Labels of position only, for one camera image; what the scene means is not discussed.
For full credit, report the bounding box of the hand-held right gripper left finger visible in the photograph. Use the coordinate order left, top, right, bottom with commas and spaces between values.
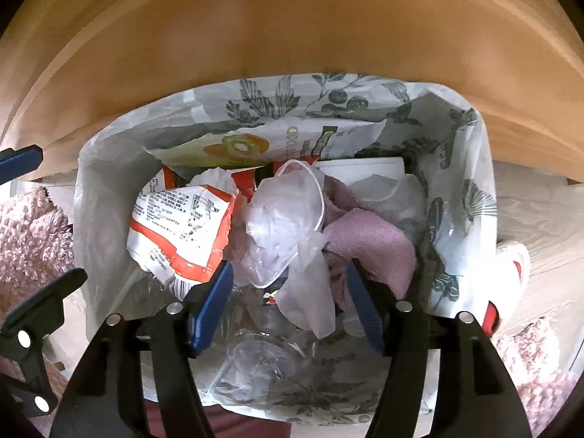
49, 260, 235, 438

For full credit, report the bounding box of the orange snack bag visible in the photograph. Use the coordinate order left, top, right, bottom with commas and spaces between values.
127, 166, 242, 293

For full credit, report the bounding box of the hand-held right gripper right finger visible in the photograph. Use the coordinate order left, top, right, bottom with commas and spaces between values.
344, 258, 532, 438

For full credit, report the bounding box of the person's right leg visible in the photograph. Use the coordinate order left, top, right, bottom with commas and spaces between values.
495, 317, 580, 434

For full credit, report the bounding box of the person's right red sock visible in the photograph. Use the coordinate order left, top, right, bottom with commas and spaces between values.
483, 301, 498, 336

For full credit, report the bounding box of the green yellow paper package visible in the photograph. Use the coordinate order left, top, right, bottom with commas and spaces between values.
143, 119, 388, 169

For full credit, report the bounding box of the person's maroon garment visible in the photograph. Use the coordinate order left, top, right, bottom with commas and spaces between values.
146, 401, 293, 438

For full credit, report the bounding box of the leaf print trash bag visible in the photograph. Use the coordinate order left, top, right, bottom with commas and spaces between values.
73, 72, 498, 425

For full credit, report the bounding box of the translucent plastic bag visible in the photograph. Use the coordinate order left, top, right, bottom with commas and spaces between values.
239, 159, 338, 338

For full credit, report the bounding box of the white milk carton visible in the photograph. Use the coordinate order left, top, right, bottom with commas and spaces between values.
315, 156, 407, 178

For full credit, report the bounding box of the wooden bed frame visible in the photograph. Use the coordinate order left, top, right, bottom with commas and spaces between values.
0, 0, 584, 183

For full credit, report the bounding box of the purple towel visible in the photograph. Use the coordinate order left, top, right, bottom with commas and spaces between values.
319, 176, 418, 311

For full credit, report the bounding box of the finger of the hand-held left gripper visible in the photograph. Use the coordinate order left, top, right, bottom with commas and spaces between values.
0, 268, 88, 420
0, 145, 44, 181

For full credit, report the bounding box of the clear plastic container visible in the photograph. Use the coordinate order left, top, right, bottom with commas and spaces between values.
210, 324, 329, 397

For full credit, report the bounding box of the person's right white slipper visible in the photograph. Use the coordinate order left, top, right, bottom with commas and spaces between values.
490, 239, 532, 338

